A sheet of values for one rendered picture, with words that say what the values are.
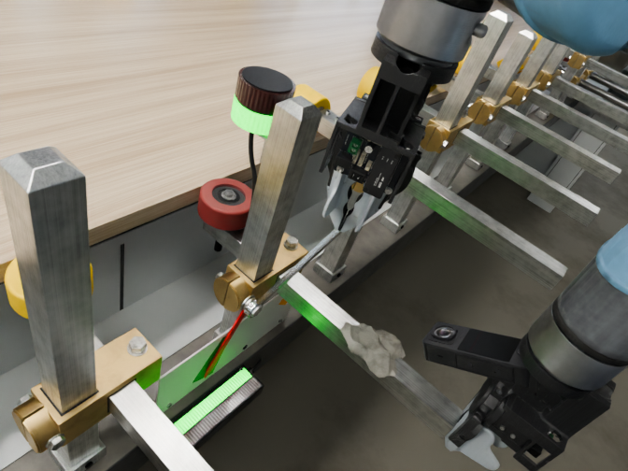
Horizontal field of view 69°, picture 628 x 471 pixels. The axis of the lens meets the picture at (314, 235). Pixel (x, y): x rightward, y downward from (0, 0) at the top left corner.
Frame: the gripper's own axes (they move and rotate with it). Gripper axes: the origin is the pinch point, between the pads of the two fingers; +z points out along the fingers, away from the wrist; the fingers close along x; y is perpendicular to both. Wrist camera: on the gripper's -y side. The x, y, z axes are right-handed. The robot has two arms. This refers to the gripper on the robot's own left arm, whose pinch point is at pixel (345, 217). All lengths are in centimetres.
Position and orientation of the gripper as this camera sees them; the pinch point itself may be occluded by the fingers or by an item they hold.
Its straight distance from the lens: 51.8
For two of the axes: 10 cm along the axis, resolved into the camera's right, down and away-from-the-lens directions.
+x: 9.0, 4.2, -0.8
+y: -3.2, 5.6, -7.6
